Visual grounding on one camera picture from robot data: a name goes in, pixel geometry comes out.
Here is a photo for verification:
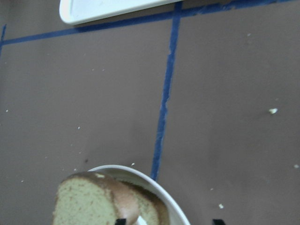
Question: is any bread slice from board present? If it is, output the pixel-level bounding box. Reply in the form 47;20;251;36
52;172;140;225

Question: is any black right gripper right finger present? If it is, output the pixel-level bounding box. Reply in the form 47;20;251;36
212;219;224;225

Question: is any cream rectangular tray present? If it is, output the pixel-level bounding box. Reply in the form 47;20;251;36
59;0;176;25

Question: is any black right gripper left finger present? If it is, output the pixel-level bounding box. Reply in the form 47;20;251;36
116;218;127;225

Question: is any bread slice on plate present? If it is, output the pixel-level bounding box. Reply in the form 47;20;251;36
117;179;171;225

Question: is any white round plate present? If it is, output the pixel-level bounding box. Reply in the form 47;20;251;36
89;165;190;225

